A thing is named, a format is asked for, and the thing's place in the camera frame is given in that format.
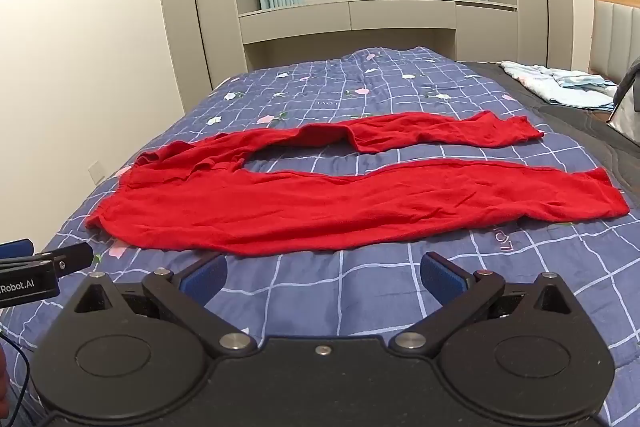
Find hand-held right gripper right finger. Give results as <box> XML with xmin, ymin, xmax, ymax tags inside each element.
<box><xmin>389</xmin><ymin>252</ymin><xmax>577</xmax><ymax>357</ymax></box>

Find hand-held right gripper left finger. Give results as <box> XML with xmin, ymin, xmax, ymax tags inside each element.
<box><xmin>74</xmin><ymin>253</ymin><xmax>257</xmax><ymax>358</ymax></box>

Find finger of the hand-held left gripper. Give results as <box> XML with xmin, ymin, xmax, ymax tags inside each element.
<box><xmin>0</xmin><ymin>238</ymin><xmax>35</xmax><ymax>261</ymax></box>
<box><xmin>38</xmin><ymin>242</ymin><xmax>95</xmax><ymax>279</ymax></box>

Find red pants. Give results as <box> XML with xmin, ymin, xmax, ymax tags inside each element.
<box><xmin>85</xmin><ymin>111</ymin><xmax>631</xmax><ymax>256</ymax></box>

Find dark grey bedsheet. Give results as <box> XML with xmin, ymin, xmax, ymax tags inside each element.
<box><xmin>460</xmin><ymin>59</ymin><xmax>640</xmax><ymax>188</ymax></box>

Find blue checked floral quilt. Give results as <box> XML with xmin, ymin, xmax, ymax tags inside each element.
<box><xmin>0</xmin><ymin>47</ymin><xmax>640</xmax><ymax>408</ymax></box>

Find light blue blanket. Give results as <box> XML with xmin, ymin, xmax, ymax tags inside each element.
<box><xmin>497</xmin><ymin>59</ymin><xmax>621</xmax><ymax>110</ymax></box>

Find beige window cabinet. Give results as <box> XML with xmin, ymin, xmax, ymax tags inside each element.
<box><xmin>237</xmin><ymin>0</ymin><xmax>519</xmax><ymax>72</ymax></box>

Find padded wooden headboard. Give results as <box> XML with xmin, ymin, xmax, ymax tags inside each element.
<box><xmin>587</xmin><ymin>0</ymin><xmax>640</xmax><ymax>80</ymax></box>

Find black cable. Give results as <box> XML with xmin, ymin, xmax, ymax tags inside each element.
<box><xmin>0</xmin><ymin>329</ymin><xmax>36</xmax><ymax>427</ymax></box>

